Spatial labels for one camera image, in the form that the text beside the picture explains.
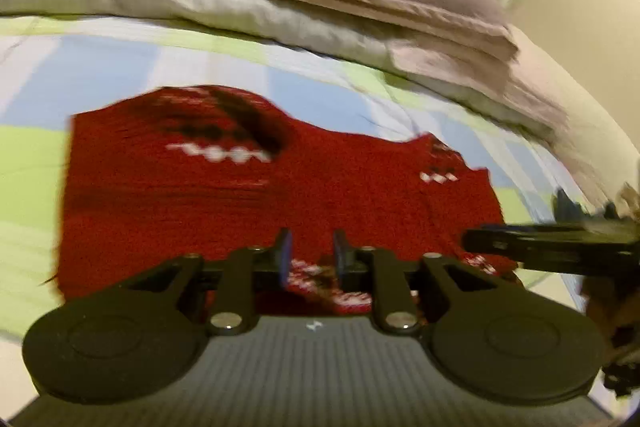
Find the red knitted sweater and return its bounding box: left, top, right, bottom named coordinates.
left=52, top=84, right=521, bottom=319

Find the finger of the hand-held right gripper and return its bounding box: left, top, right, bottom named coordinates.
left=552, top=188, right=623, bottom=228
left=459, top=223, right=640, bottom=277

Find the blue green checkered bed sheet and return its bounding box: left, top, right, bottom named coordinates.
left=0, top=14, right=618, bottom=358

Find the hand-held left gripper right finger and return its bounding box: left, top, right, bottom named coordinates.
left=333, top=229, right=521, bottom=337

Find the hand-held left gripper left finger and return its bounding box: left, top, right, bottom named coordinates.
left=120, top=228, right=292, bottom=337

